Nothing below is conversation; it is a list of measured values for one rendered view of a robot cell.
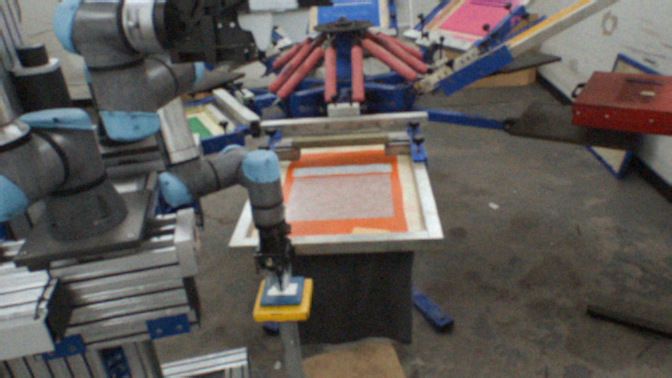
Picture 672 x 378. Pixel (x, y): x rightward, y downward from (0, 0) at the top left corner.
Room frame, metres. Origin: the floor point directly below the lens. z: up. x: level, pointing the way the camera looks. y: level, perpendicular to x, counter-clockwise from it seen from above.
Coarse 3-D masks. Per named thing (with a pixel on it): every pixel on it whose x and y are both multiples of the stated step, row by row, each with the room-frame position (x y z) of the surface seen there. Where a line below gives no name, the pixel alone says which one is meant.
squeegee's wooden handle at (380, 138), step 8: (320, 136) 1.81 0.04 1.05; (328, 136) 1.80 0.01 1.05; (336, 136) 1.78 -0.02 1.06; (344, 136) 1.77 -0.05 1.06; (352, 136) 1.76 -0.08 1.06; (360, 136) 1.75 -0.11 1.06; (368, 136) 1.75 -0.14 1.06; (376, 136) 1.74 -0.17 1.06; (384, 136) 1.73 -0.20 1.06; (296, 144) 1.75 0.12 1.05; (304, 144) 1.75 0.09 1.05; (312, 144) 1.75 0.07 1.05; (320, 144) 1.74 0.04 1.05; (328, 144) 1.74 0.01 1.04; (336, 144) 1.74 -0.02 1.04; (344, 144) 1.74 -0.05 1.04; (352, 144) 1.73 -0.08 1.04; (360, 144) 1.73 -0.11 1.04; (368, 144) 1.73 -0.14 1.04; (376, 144) 1.72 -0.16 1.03; (384, 144) 1.72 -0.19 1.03
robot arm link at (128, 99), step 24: (96, 72) 0.69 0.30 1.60; (120, 72) 0.69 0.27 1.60; (144, 72) 0.72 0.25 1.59; (168, 72) 0.78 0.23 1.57; (96, 96) 0.70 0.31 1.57; (120, 96) 0.69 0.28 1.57; (144, 96) 0.71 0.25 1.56; (168, 96) 0.76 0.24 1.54; (120, 120) 0.69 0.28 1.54; (144, 120) 0.70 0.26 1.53
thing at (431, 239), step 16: (416, 176) 1.53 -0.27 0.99; (432, 208) 1.31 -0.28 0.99; (240, 224) 1.32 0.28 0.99; (432, 224) 1.22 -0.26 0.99; (240, 240) 1.23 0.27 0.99; (256, 240) 1.22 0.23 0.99; (304, 240) 1.20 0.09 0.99; (320, 240) 1.19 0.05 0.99; (336, 240) 1.18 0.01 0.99; (352, 240) 1.18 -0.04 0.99; (368, 240) 1.17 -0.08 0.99; (384, 240) 1.17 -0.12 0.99; (400, 240) 1.16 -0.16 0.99; (416, 240) 1.16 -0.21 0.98; (432, 240) 1.16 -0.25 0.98; (240, 256) 1.20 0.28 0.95
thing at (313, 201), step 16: (304, 160) 1.82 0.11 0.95; (320, 160) 1.81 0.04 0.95; (336, 160) 1.79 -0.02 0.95; (288, 176) 1.69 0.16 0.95; (304, 176) 1.68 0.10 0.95; (320, 176) 1.67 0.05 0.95; (336, 176) 1.65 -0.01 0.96; (288, 192) 1.56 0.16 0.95; (304, 192) 1.55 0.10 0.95; (320, 192) 1.54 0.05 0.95; (336, 192) 1.53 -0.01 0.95; (288, 208) 1.45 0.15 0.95; (304, 208) 1.44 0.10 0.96; (320, 208) 1.43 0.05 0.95; (336, 208) 1.42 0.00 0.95; (304, 224) 1.34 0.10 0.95; (320, 224) 1.33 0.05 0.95; (336, 224) 1.33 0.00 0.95
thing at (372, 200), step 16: (352, 160) 1.78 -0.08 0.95; (368, 160) 1.77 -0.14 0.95; (384, 160) 1.76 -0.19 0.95; (352, 176) 1.64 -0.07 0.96; (368, 176) 1.63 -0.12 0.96; (384, 176) 1.62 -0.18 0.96; (352, 192) 1.52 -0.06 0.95; (368, 192) 1.51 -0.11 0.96; (384, 192) 1.50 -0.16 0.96; (400, 192) 1.49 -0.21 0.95; (352, 208) 1.41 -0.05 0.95; (368, 208) 1.41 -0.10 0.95; (384, 208) 1.40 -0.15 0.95; (400, 208) 1.39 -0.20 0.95; (352, 224) 1.32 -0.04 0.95; (368, 224) 1.31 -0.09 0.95; (384, 224) 1.30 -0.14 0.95; (400, 224) 1.29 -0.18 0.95
